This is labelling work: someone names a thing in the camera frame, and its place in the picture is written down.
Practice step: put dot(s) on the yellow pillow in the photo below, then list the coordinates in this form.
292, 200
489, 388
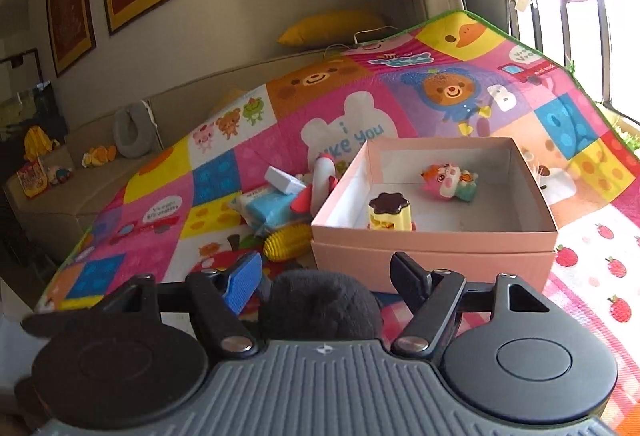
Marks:
332, 27

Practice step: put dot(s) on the blue wet cotton pack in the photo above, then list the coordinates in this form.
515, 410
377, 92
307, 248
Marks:
272, 212

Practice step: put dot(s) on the black plush toy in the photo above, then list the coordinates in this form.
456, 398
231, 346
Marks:
315, 306

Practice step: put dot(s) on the small colourful toy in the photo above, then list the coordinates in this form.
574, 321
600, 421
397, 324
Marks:
60, 175

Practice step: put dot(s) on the narrow red framed picture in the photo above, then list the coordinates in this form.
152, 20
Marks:
70, 6

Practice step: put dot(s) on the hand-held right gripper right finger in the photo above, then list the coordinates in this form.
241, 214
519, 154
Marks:
407, 281

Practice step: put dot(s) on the pink cartoon figure toy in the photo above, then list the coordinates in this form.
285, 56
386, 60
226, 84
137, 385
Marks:
447, 183

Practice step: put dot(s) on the pudding toy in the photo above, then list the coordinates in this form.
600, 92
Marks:
390, 216

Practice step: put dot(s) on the window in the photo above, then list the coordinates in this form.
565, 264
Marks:
590, 6

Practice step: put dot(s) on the white toy bottle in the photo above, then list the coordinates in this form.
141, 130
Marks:
324, 181

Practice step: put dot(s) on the beige sofa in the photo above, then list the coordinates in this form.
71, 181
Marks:
75, 206

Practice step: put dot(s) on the orange plush toy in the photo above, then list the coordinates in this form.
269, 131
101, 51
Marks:
98, 156

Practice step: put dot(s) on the red toy piece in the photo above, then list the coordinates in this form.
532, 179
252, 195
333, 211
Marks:
301, 202

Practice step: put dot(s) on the grey neck pillow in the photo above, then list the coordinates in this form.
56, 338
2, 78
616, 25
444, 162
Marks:
127, 133

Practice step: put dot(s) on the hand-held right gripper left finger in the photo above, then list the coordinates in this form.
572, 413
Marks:
245, 283

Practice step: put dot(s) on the pink cardboard box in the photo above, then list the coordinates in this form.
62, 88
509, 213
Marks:
435, 261

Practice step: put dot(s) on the small white box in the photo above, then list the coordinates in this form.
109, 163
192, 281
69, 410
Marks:
283, 179

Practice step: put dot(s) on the green plant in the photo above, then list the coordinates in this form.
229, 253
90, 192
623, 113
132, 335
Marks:
631, 138

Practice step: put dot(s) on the colourful cartoon play mat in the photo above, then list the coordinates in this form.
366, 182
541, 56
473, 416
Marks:
150, 241

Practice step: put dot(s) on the yellow bag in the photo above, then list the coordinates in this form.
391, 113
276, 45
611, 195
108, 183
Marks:
39, 143

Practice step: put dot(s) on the red snack bag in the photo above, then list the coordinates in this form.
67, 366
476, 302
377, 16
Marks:
31, 181

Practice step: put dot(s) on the yellow toy corn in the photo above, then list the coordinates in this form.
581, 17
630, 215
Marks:
287, 241

